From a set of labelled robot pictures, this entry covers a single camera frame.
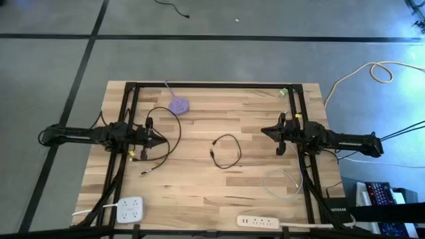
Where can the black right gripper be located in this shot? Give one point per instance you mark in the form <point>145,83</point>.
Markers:
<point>291,132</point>

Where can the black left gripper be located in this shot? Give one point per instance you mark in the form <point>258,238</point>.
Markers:
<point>142,137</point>

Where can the green USB wall charger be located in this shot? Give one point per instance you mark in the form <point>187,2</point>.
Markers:
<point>283,92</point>

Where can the purple round power strip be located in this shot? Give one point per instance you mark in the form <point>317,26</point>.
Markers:
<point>179,106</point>

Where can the white square power strip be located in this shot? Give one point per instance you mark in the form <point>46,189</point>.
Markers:
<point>130,209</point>

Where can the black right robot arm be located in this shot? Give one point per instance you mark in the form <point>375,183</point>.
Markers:
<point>348,142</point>

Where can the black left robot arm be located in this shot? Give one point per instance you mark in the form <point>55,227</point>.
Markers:
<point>83,136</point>

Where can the white long power strip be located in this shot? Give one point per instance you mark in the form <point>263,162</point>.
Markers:
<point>258,221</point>

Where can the black Netgear box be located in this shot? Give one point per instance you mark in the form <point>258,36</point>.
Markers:
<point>337,210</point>

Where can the black backlit keyboard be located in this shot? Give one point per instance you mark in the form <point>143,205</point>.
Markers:
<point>380,194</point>

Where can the black stand legs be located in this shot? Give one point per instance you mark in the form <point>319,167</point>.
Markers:
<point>419,23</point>

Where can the black aluminium table frame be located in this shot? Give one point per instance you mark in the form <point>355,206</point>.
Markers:
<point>212,85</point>

